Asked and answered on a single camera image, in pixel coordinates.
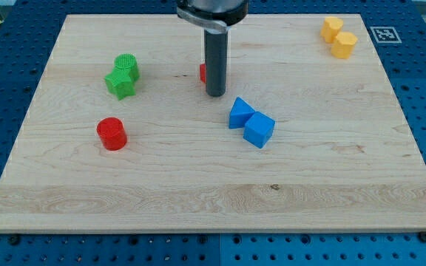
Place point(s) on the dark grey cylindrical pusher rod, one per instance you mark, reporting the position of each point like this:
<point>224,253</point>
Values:
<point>216,46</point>

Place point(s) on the red star block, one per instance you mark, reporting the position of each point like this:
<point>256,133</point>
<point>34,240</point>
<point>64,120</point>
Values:
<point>202,71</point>

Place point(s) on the green star block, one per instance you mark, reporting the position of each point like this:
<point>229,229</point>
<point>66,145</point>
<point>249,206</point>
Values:
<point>121,83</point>

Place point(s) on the yellow hexagon block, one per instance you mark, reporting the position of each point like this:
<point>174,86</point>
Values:
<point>343,45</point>

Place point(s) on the blue triangle block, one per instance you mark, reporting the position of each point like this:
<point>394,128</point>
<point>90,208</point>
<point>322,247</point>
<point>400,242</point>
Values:
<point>240,112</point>

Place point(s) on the green cylinder block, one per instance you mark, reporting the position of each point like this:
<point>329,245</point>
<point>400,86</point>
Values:
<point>127,63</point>

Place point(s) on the blue cube block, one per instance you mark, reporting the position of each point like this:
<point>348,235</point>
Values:
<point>258,129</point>

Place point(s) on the yellow heart block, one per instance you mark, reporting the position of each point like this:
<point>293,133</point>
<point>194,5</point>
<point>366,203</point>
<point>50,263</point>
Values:
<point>332,25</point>

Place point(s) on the wooden board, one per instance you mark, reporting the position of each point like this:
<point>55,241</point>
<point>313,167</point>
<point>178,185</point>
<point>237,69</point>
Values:
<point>341,159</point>

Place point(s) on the red cylinder block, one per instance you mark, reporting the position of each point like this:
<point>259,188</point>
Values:
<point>112,133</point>

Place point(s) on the white fiducial marker tag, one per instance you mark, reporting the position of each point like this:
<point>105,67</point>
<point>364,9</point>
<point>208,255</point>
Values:
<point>385,35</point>

